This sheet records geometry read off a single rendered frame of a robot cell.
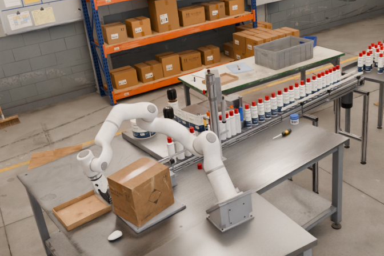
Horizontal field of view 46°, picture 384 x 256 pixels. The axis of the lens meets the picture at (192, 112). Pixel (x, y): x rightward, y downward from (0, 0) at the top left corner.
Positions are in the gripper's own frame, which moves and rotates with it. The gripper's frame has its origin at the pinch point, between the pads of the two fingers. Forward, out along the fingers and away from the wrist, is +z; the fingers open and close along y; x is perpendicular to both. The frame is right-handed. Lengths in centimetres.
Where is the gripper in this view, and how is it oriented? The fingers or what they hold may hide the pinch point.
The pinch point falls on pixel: (106, 195)
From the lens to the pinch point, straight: 265.4
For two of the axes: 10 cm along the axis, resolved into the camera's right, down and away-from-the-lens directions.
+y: -0.5, -5.4, 8.4
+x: -9.6, 2.7, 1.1
